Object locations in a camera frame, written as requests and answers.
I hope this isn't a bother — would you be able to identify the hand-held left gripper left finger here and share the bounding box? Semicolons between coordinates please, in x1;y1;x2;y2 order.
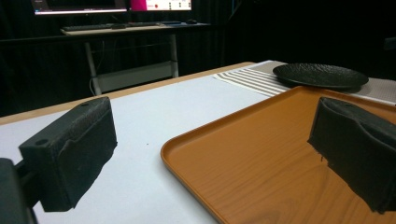
18;95;119;213

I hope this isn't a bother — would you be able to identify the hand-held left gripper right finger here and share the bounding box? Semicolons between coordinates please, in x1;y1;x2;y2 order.
306;96;396;215

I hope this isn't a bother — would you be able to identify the black textured plate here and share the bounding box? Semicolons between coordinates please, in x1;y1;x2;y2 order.
272;63;370;91

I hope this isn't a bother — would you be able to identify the orange plastic tray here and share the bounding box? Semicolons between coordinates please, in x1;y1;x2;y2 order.
160;85;396;224

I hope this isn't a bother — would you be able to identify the white desk with metal legs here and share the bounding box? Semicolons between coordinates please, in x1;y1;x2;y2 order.
60;21;216;96

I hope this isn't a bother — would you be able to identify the black keyboard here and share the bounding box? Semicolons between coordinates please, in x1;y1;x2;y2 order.
61;21;163;33

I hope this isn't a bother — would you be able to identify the grey striped placemat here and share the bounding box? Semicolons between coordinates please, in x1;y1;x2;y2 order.
213;60;396;106

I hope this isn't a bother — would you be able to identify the computer monitor with dark screen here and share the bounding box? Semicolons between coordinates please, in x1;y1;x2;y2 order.
30;0;129;16

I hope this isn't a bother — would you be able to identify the computer monitor with pink screen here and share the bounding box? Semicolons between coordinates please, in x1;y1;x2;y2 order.
129;0;193;12

